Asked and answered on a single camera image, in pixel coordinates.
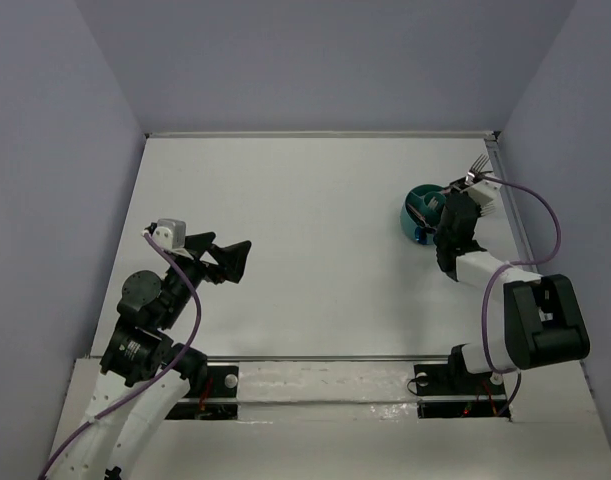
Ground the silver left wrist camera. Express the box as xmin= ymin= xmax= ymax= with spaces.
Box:
xmin=143 ymin=218 xmax=186 ymax=251

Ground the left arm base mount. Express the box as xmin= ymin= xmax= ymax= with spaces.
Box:
xmin=165 ymin=362 xmax=239 ymax=421

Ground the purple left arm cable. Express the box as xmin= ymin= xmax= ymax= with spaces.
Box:
xmin=39 ymin=234 xmax=202 ymax=480

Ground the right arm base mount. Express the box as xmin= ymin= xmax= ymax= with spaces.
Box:
xmin=406 ymin=363 xmax=511 ymax=419

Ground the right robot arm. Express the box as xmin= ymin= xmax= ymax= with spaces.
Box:
xmin=435 ymin=193 xmax=591 ymax=392

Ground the teal round utensil holder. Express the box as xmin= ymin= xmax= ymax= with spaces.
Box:
xmin=400 ymin=184 xmax=446 ymax=245

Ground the silver spoon pink handle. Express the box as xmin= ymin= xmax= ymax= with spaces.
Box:
xmin=405 ymin=203 xmax=435 ymax=230

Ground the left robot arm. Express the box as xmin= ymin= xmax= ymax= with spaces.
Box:
xmin=39 ymin=219 xmax=252 ymax=479

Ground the fork with teal handle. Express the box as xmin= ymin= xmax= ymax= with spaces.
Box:
xmin=442 ymin=154 xmax=489 ymax=193

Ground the blue spoon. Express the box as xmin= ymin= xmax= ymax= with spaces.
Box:
xmin=412 ymin=226 xmax=433 ymax=245

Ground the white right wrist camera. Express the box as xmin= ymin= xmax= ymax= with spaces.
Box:
xmin=464 ymin=180 xmax=500 ymax=217

